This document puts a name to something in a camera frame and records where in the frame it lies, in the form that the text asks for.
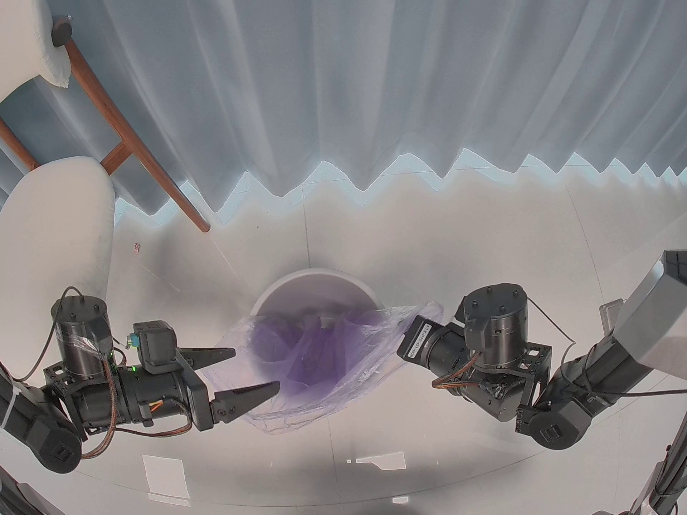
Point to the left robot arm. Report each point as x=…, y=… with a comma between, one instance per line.
x=48, y=427

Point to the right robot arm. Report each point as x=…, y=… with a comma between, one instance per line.
x=633, y=336

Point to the white padded wooden chair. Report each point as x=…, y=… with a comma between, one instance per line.
x=53, y=234

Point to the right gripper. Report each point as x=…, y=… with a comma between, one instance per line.
x=451, y=352

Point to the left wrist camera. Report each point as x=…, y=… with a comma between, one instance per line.
x=153, y=344

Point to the purple plastic bag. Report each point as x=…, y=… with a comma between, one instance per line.
x=322, y=352

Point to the white curtain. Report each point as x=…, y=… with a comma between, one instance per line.
x=375, y=73

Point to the white trash bin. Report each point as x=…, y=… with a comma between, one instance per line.
x=311, y=287

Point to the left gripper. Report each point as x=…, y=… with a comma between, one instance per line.
x=161, y=395

